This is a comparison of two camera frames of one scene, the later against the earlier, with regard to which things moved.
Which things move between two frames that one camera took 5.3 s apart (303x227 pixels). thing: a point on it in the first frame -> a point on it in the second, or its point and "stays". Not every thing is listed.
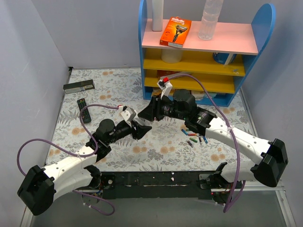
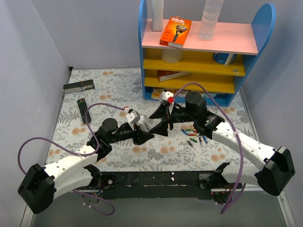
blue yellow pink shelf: [214, 70] stays
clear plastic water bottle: [210, 16] stays
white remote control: [143, 121] stays
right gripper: [156, 109] -> [169, 119]
